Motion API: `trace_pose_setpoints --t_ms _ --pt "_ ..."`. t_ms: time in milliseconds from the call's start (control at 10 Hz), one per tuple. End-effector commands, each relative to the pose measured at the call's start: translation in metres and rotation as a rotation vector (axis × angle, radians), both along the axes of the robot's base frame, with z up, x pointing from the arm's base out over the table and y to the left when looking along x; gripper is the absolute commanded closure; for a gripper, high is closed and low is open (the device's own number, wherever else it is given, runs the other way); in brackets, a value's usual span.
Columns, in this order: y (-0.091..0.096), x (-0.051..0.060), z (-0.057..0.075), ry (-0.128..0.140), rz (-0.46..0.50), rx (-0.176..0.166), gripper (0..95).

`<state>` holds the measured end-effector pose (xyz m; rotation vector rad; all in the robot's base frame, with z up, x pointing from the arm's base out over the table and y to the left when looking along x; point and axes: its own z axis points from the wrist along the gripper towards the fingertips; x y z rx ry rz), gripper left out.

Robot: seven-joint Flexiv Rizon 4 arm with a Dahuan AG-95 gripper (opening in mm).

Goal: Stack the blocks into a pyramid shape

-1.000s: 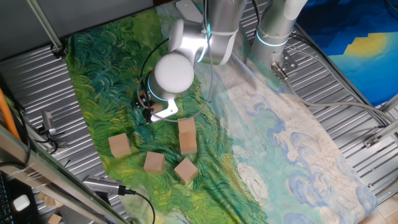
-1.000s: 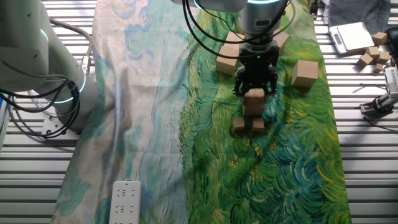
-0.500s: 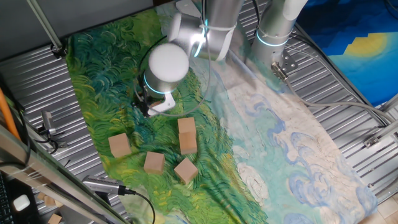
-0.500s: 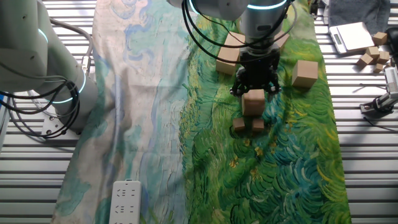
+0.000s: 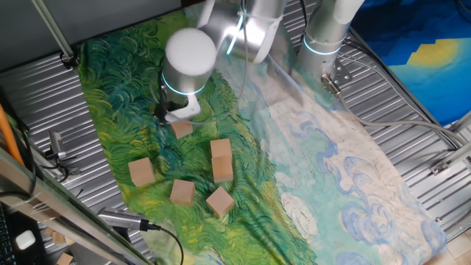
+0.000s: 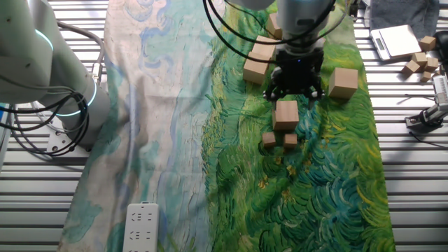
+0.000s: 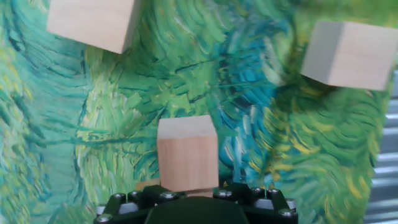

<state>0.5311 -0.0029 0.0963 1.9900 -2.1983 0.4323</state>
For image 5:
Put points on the large wooden cube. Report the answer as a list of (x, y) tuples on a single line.
[(221, 147), (220, 201), (141, 171), (182, 192), (182, 129), (222, 170)]

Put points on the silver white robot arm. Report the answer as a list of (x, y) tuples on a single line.
[(189, 55)]

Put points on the painted landscape cloth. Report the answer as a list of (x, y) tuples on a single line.
[(312, 165)]

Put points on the blue and yellow cloth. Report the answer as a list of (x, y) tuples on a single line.
[(423, 73)]

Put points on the small wooden cube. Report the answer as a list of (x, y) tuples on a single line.
[(70, 241), (58, 237), (65, 258), (48, 231)]

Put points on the slanted metal pole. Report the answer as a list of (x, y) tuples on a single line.
[(51, 29)]

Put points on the orange pipe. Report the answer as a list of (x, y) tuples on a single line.
[(7, 136)]

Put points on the white earbud case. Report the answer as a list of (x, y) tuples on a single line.
[(25, 239)]

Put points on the black keyboard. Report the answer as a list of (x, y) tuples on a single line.
[(4, 243)]

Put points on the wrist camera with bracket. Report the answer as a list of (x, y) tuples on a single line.
[(185, 110)]

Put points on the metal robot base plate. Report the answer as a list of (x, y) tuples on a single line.
[(342, 75)]

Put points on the ribbed silver camera on stand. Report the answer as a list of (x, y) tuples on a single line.
[(117, 219)]

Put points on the aluminium frame beam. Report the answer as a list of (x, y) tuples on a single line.
[(55, 206)]

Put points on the metal corner bracket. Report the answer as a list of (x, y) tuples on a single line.
[(439, 167)]

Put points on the aluminium frame rail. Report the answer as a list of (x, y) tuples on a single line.
[(463, 123), (461, 152)]

